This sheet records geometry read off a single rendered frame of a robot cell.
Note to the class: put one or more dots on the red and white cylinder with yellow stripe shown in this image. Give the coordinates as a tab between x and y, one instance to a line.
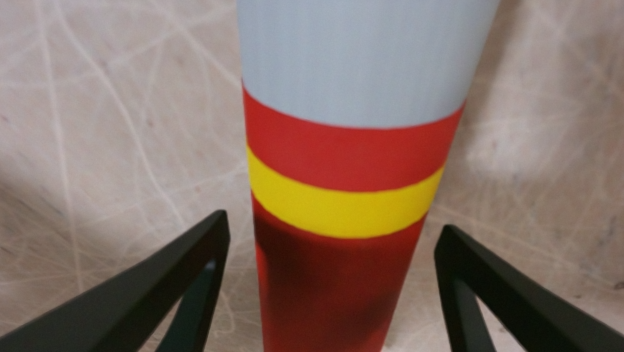
350	109

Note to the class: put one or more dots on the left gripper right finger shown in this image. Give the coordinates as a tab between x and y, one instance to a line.
537	319

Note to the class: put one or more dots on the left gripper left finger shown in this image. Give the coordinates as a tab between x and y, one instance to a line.
121	313

